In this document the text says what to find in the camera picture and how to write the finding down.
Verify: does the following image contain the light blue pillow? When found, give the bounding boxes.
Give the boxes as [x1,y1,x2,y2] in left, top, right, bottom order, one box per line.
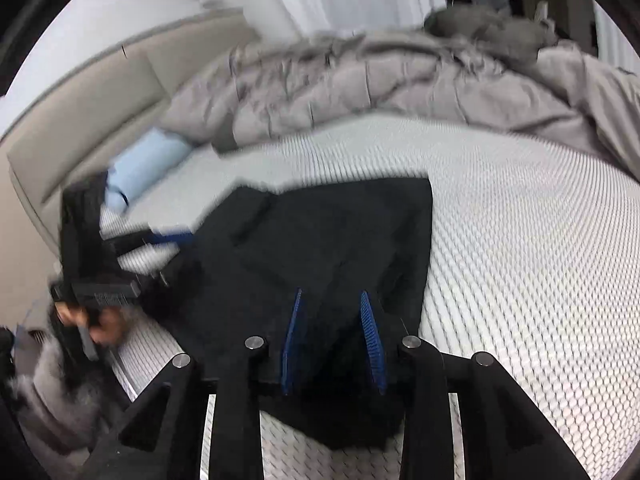
[107,127,193,213]

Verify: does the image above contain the dark grey blanket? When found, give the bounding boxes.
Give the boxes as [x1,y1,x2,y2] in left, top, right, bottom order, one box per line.
[425,5,558,61]

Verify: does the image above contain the person's left hand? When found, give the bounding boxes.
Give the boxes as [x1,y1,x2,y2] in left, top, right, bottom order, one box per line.
[55,305,126,347]

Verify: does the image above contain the white chair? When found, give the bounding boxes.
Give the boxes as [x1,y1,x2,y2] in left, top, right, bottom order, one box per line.
[532,2,557,29]

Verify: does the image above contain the beige padded headboard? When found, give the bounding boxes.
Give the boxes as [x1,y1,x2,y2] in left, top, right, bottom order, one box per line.
[0,7,261,321]

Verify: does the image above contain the bed with white honeycomb sheet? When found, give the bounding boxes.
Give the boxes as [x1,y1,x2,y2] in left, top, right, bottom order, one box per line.
[97,115,640,480]

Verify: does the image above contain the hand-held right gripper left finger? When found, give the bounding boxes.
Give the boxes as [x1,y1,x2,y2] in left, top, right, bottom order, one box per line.
[87,287,306,480]

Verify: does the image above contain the black pants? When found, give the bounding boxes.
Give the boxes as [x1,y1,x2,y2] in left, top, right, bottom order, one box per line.
[137,177,436,451]

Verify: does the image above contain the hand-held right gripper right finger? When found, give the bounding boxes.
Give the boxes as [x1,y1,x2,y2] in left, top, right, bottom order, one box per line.
[359,290,593,480]

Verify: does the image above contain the light grey duvet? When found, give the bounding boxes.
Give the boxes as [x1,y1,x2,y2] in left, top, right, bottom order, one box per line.
[160,27,640,181]

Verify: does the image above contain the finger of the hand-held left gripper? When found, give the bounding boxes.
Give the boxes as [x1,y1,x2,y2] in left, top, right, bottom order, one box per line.
[101,229,197,257]

